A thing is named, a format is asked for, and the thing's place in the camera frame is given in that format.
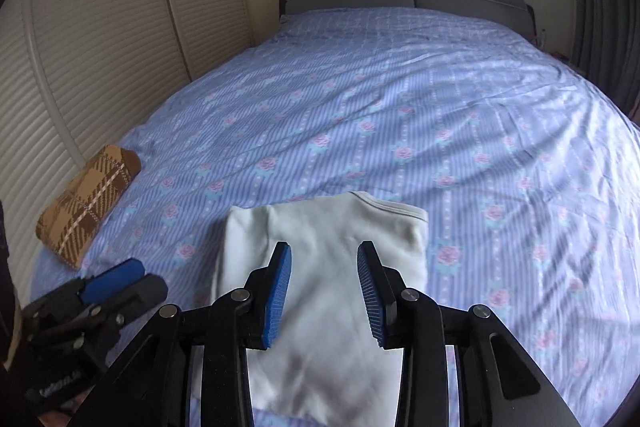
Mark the person's left hand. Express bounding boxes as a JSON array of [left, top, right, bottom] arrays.
[[41, 409, 77, 427]]

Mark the cream louvered wardrobe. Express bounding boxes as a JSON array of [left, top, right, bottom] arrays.
[[0, 0, 258, 258]]

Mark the blue floral bed sheet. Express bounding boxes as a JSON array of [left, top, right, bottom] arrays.
[[30, 7, 640, 427]]

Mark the brown plaid folded garment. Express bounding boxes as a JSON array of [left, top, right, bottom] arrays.
[[35, 145, 142, 270]]

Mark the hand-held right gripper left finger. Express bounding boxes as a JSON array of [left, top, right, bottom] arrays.
[[65, 241, 293, 427]]

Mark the grey-green curtain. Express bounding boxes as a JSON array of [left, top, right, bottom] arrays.
[[565, 0, 640, 108]]

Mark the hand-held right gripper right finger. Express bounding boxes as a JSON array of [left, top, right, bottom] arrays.
[[356, 241, 581, 427]]

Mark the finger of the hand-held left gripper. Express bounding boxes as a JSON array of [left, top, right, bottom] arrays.
[[82, 258, 146, 303], [95, 273, 168, 333]]

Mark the pale green long-sleeve shirt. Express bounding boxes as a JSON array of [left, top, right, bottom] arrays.
[[212, 191, 429, 425]]

